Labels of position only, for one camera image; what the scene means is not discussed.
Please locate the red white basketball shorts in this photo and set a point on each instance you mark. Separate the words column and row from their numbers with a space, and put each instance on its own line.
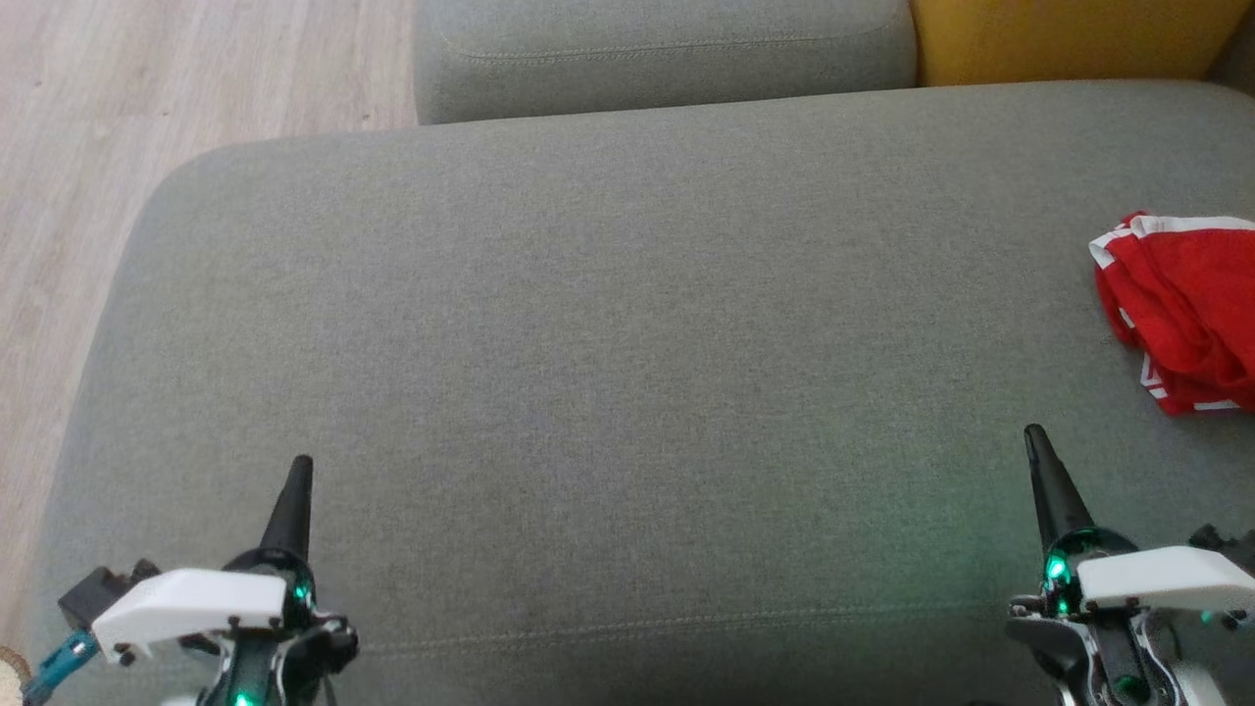
column 1186, row 284

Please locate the beige woven rug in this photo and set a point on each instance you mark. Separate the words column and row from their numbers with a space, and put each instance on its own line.
column 12, row 672

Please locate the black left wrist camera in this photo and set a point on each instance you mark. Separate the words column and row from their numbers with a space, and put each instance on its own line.
column 93, row 588

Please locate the grey sofa seat cushion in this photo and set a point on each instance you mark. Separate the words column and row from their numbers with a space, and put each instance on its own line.
column 588, row 373

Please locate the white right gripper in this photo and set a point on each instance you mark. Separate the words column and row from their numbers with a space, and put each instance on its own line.
column 1147, row 579

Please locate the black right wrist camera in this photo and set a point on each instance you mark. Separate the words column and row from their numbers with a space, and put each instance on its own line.
column 1226, row 544

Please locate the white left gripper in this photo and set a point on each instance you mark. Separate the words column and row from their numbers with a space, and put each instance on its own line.
column 196, row 603

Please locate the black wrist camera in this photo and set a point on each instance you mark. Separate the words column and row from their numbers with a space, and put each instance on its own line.
column 93, row 588
column 1226, row 544

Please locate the grey sofa back cushion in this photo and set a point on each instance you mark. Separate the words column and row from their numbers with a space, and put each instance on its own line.
column 667, row 59

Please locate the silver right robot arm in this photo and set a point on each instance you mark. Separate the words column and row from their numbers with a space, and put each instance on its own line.
column 1196, row 686

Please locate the yellow cushion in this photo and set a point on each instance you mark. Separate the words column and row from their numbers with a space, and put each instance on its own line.
column 1069, row 39

